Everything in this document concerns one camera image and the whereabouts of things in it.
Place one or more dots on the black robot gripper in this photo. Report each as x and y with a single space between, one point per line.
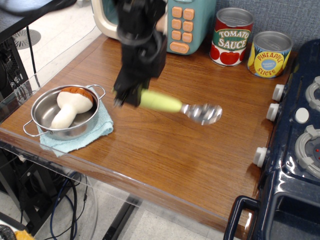
143 48

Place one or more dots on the green handled metal spoon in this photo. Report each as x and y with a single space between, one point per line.
205 114

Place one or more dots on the light blue cloth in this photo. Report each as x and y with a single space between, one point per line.
103 128

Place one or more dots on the plush mushroom toy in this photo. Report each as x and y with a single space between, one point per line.
71 101

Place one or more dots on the toy microwave oven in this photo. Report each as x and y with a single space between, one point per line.
186 22

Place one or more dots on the black computer case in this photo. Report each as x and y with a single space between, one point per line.
13 76

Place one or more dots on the tomato sauce can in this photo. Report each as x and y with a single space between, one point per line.
232 30

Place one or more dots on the white stove knob middle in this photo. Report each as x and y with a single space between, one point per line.
272 111

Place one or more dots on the white stove knob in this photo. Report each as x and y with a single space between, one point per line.
278 92
272 111
259 156

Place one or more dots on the white stove knob lower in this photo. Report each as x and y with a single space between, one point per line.
259 156

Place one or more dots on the pineapple slices can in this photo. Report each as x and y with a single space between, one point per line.
269 54

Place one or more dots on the white stove knob upper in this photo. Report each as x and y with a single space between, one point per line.
278 92

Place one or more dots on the dark blue toy stove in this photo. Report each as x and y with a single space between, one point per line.
288 203

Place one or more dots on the steel pot with handles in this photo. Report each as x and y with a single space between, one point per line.
45 109

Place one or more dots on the black table leg frame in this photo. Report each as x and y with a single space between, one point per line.
122 217

